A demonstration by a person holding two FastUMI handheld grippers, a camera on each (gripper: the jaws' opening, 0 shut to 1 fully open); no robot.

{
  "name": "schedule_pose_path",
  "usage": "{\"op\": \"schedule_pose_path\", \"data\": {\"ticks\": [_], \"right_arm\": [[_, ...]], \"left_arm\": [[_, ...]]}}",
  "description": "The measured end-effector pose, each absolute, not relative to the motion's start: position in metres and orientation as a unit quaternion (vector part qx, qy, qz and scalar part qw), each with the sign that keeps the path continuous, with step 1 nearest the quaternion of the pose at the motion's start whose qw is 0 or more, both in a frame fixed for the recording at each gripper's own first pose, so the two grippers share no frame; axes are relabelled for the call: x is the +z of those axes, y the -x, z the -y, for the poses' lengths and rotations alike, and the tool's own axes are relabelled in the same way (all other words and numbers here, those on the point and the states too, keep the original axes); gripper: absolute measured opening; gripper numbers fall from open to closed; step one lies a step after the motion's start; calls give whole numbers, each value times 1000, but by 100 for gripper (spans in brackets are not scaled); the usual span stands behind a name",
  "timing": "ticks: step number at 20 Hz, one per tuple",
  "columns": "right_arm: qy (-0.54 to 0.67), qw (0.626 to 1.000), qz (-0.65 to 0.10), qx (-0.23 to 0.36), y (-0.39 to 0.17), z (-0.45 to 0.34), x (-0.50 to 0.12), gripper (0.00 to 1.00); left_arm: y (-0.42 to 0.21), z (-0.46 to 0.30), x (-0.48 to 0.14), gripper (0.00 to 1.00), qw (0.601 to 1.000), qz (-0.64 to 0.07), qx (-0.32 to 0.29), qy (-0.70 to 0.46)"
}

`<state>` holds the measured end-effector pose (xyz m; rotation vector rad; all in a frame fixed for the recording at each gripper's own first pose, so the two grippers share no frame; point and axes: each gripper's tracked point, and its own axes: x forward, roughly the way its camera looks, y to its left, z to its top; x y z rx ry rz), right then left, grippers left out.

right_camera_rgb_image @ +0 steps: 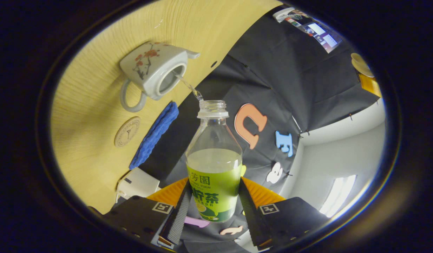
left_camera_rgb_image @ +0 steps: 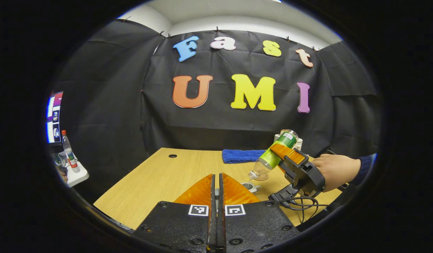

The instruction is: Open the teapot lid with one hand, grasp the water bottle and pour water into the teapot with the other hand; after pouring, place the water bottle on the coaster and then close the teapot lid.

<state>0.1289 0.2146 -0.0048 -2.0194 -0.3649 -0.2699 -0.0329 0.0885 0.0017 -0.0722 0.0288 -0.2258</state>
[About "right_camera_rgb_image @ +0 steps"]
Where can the computer monitor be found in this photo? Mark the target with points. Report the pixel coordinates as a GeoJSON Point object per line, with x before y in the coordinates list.
{"type": "Point", "coordinates": [323, 35]}

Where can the round brown coaster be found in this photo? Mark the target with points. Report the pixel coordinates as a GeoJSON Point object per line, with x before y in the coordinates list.
{"type": "Point", "coordinates": [127, 131]}

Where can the ceiling light panel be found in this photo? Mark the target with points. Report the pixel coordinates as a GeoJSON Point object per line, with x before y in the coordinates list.
{"type": "Point", "coordinates": [337, 195]}

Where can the blue towel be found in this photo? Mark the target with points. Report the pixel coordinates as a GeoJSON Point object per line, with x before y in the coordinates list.
{"type": "Point", "coordinates": [153, 137]}

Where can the white toaster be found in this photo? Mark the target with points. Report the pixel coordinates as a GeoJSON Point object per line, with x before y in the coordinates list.
{"type": "Point", "coordinates": [139, 184]}

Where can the cream round disc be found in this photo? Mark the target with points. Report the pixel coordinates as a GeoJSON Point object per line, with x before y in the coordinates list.
{"type": "Point", "coordinates": [362, 65]}

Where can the yellow box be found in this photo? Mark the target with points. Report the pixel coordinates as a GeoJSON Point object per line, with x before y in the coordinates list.
{"type": "Point", "coordinates": [370, 85]}

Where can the white side table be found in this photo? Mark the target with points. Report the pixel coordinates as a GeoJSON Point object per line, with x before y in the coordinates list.
{"type": "Point", "coordinates": [284, 14]}

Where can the green label water bottle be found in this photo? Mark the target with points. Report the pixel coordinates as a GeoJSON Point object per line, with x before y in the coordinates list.
{"type": "Point", "coordinates": [214, 182]}

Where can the black backdrop cloth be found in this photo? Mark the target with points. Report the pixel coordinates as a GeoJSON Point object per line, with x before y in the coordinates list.
{"type": "Point", "coordinates": [272, 80]}

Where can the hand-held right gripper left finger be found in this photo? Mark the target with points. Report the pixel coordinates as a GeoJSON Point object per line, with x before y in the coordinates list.
{"type": "Point", "coordinates": [179, 218]}

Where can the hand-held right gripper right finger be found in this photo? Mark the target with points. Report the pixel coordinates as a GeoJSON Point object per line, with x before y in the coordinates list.
{"type": "Point", "coordinates": [249, 218]}

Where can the white floral teacup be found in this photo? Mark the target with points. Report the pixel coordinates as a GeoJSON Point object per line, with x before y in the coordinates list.
{"type": "Point", "coordinates": [146, 66]}

